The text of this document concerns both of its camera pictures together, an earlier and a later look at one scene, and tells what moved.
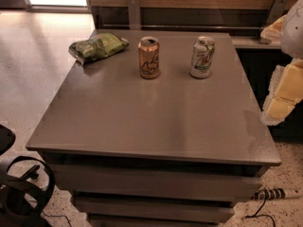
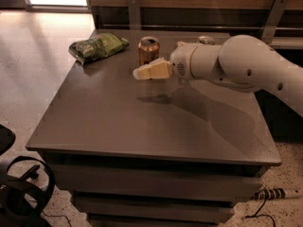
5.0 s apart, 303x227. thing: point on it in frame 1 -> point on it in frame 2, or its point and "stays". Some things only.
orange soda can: (149, 54) stays
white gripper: (293, 32) -> (180, 61)
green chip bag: (98, 45) stays
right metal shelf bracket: (277, 10) stays
